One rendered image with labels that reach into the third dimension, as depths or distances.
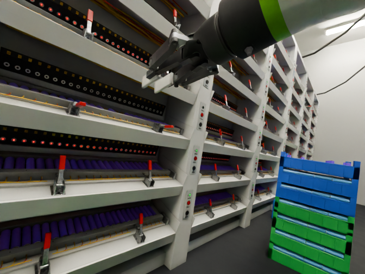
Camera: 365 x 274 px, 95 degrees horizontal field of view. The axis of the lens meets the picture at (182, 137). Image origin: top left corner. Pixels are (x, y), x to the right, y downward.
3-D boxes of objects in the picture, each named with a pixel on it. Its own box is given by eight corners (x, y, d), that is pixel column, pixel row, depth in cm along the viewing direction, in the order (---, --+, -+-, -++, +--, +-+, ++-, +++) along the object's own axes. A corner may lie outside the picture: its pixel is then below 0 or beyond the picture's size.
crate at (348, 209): (345, 207, 87) (347, 192, 88) (354, 217, 71) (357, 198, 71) (279, 191, 105) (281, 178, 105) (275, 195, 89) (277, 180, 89)
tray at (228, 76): (259, 105, 123) (267, 87, 120) (212, 70, 80) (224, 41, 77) (235, 100, 137) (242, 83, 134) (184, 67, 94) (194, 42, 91)
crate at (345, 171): (348, 176, 88) (350, 162, 88) (358, 180, 72) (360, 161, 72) (282, 165, 106) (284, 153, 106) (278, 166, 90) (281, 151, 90)
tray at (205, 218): (244, 212, 119) (252, 195, 117) (187, 235, 76) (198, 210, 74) (221, 195, 133) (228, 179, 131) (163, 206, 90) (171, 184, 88)
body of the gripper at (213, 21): (241, 28, 31) (202, 53, 37) (215, -5, 25) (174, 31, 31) (245, 64, 29) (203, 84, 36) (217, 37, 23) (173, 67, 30)
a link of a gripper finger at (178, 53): (201, 59, 31) (197, 55, 29) (157, 79, 37) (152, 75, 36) (201, 41, 31) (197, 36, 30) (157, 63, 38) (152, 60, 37)
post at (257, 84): (249, 225, 124) (279, 0, 132) (244, 228, 118) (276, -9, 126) (225, 214, 138) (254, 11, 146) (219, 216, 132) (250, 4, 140)
